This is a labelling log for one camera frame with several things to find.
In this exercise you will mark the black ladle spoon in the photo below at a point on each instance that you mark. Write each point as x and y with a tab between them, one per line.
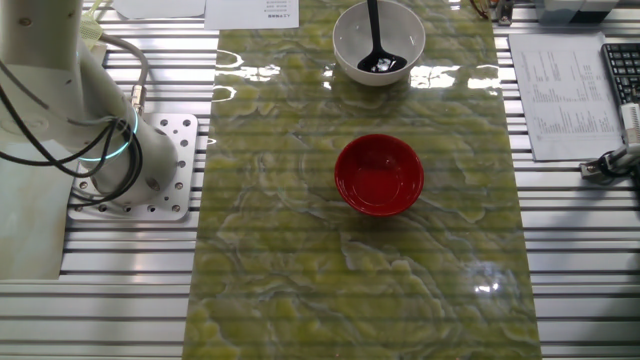
380	62

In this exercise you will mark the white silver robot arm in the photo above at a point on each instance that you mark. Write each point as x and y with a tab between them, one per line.
45	75

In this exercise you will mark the red bowl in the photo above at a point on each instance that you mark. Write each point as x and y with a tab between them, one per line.
378	175

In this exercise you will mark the white bowl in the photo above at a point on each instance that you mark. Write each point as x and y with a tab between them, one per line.
350	45

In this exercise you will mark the green marble pattern mat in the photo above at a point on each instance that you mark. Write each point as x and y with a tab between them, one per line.
300	280

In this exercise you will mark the white paper with Chinese text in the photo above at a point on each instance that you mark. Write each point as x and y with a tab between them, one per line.
225	17

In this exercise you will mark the blank white paper sheet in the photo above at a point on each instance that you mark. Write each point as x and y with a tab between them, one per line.
160	7

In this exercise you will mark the printed table paper sheet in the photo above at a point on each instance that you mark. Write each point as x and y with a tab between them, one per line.
565	100

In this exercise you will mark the yellow fly swatter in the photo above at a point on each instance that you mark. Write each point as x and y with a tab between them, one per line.
92	30

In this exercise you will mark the grey box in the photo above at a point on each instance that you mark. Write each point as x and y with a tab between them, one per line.
555	12

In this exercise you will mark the black keyboard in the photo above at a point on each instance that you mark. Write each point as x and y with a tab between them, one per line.
625	70

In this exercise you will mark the black and white box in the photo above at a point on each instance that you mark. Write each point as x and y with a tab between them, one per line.
600	5

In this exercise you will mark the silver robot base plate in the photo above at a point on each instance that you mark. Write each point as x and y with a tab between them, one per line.
182	200

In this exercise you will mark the small metal bracket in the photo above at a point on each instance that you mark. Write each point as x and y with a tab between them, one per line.
505	12

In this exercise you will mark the metal camera mount clamp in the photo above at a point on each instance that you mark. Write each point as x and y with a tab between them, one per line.
617	159

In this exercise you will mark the silver ribbed camera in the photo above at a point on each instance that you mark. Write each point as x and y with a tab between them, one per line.
631	122

